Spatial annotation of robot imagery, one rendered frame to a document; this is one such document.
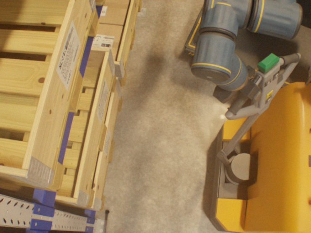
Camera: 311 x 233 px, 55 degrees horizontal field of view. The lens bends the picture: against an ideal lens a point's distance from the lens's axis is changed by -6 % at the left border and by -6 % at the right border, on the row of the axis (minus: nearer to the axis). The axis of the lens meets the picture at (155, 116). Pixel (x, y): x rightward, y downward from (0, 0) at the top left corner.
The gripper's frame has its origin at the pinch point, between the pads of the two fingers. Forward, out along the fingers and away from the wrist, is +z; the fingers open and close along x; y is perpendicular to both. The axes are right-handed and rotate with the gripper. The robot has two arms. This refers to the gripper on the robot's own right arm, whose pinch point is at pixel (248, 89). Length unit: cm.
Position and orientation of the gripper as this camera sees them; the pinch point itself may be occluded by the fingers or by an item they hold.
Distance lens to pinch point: 119.0
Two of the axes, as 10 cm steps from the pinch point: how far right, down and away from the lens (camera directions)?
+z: 5.4, 1.8, 8.2
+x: -6.0, -6.0, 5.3
